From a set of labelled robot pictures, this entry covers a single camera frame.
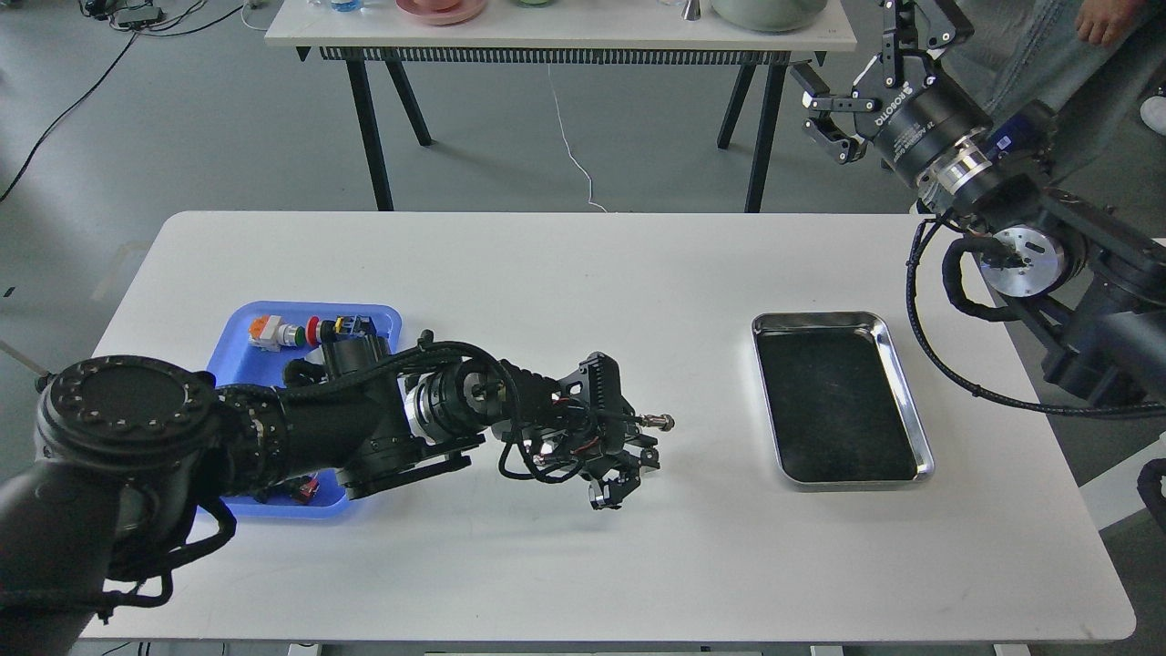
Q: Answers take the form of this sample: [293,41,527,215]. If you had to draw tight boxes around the white cable on floor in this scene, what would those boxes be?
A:
[547,64,609,214]

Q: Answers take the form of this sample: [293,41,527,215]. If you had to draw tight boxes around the grey green bowl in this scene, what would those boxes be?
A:
[711,0,828,33]

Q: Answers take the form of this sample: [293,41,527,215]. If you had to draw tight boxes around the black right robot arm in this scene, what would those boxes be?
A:
[791,1,1163,419]

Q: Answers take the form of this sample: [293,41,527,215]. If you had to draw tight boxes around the white background table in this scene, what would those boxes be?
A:
[265,1,857,213]

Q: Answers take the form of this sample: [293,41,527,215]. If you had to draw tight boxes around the pink plate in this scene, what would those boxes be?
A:
[395,1,489,26]

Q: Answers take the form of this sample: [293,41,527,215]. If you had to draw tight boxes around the red mushroom push button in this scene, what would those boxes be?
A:
[304,313,375,348]

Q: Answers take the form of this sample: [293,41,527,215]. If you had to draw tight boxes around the black red selector switch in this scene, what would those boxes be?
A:
[251,473,319,506]

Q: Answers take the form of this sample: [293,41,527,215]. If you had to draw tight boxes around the person in jeans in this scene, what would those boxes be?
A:
[941,1,1165,184]

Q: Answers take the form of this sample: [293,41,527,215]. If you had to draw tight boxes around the blue plastic tray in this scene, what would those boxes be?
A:
[208,299,403,520]

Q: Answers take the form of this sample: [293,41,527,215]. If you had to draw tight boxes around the orange white push button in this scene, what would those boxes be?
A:
[247,313,307,352]

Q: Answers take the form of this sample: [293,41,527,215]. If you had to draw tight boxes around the person's hand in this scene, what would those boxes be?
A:
[1075,0,1145,48]

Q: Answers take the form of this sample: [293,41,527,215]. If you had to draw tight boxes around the black cables on floor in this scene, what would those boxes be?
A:
[0,0,247,202]

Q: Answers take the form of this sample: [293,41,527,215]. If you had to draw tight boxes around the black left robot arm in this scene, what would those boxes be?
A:
[3,332,675,655]

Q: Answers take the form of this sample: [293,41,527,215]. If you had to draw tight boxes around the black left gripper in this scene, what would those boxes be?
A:
[496,352,675,510]

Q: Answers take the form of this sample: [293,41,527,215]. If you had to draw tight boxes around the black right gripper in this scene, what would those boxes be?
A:
[791,1,991,183]

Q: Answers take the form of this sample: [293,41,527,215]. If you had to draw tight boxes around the silver metal tray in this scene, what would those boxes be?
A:
[751,311,936,493]

